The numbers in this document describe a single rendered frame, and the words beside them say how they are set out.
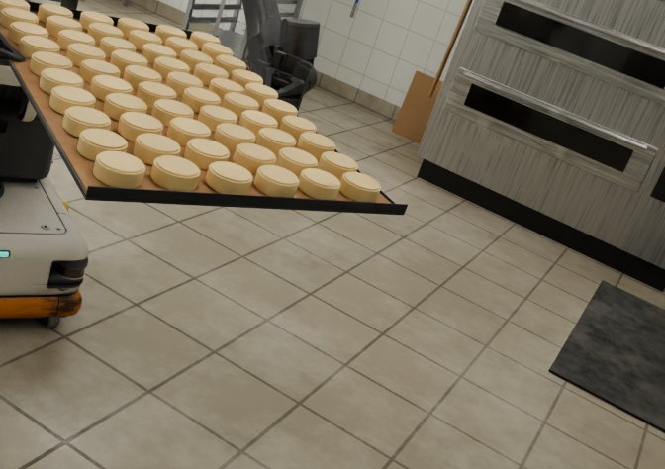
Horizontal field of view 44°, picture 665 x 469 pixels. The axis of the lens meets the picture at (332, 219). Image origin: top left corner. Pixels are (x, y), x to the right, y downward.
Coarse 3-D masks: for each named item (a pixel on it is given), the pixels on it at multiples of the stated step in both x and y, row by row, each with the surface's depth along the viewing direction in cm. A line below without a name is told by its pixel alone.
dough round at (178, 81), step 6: (174, 72) 115; (180, 72) 116; (168, 78) 113; (174, 78) 113; (180, 78) 114; (186, 78) 114; (192, 78) 115; (198, 78) 116; (168, 84) 113; (174, 84) 113; (180, 84) 112; (186, 84) 113; (192, 84) 113; (198, 84) 114; (174, 90) 113; (180, 90) 113
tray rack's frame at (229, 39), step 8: (192, 0) 529; (224, 0) 521; (184, 24) 535; (216, 24) 527; (208, 32) 563; (216, 32) 528; (224, 32) 579; (232, 32) 588; (224, 40) 556; (232, 40) 564; (240, 40) 573; (232, 48) 539; (240, 48) 523; (240, 56) 524
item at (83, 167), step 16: (0, 16) 118; (0, 32) 112; (16, 48) 109; (16, 64) 103; (32, 80) 101; (32, 96) 96; (48, 96) 98; (176, 96) 113; (48, 112) 94; (112, 128) 96; (64, 144) 87; (128, 144) 93; (80, 160) 85; (80, 176) 82; (144, 176) 87; (208, 192) 89; (256, 192) 93
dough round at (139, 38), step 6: (138, 30) 128; (132, 36) 125; (138, 36) 125; (144, 36) 126; (150, 36) 127; (156, 36) 128; (132, 42) 125; (138, 42) 125; (144, 42) 125; (150, 42) 125; (156, 42) 126; (138, 48) 125
